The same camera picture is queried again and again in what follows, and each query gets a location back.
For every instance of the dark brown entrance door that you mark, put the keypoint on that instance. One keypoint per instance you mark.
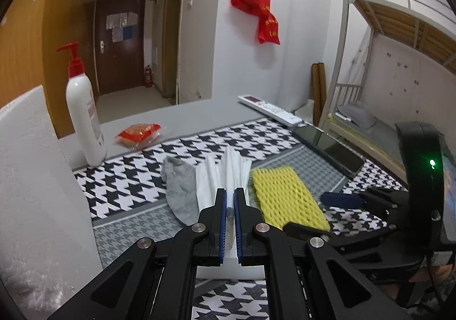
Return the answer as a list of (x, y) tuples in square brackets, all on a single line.
[(119, 44)]

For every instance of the wooden rolled sticks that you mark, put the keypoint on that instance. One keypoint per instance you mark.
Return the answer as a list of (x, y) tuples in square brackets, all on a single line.
[(318, 90)]

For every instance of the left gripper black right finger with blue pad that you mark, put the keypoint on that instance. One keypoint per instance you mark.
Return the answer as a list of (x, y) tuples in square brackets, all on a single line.
[(250, 250)]

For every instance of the white pump bottle red cap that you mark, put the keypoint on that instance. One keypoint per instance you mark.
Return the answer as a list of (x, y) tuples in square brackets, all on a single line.
[(82, 108)]

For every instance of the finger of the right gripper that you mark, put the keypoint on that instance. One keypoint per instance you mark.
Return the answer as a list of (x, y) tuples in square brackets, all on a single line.
[(305, 233), (376, 200)]

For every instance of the houndstooth table mat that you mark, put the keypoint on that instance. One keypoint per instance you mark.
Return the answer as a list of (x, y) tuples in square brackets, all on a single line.
[(155, 279)]

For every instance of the white remote control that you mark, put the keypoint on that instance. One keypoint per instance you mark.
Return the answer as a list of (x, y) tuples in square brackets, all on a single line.
[(270, 110)]

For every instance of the black smartphone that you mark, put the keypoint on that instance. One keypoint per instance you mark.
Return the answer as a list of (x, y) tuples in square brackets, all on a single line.
[(335, 153)]

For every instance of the yellow foam net sleeve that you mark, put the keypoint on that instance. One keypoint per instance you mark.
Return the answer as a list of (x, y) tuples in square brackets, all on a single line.
[(283, 198)]

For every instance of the brown side door frame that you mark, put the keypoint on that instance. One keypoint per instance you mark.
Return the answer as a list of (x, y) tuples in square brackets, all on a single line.
[(171, 32)]

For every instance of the white styrofoam box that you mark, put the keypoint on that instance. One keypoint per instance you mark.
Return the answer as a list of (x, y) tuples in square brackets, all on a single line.
[(48, 250)]

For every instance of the red fire extinguisher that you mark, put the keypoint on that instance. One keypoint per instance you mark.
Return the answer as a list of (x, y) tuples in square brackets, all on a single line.
[(148, 76)]

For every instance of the red plastic bag on hook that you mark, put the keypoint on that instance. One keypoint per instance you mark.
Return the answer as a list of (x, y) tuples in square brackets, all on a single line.
[(268, 27)]

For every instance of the grey sock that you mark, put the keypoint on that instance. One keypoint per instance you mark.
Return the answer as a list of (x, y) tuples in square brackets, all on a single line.
[(180, 180)]

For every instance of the red snack packet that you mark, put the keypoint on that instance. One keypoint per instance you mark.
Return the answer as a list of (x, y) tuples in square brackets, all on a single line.
[(138, 136)]

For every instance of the metal bunk bed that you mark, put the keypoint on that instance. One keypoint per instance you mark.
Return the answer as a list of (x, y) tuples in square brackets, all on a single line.
[(390, 62)]

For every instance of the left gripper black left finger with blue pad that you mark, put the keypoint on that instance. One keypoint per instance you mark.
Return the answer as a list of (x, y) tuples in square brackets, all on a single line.
[(210, 248)]

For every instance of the white foam sheet roll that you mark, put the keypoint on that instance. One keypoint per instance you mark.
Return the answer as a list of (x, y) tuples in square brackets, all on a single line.
[(229, 172)]

